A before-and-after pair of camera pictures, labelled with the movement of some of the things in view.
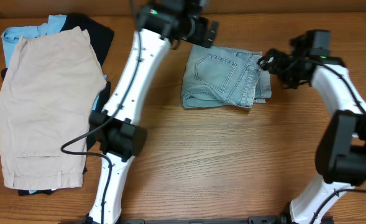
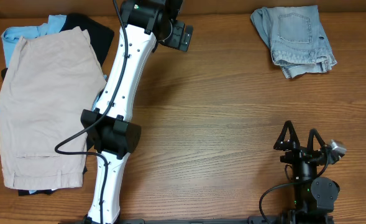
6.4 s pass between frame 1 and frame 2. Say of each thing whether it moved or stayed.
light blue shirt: stayed
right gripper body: moved
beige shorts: stayed
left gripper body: moved
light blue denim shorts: moved
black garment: stayed
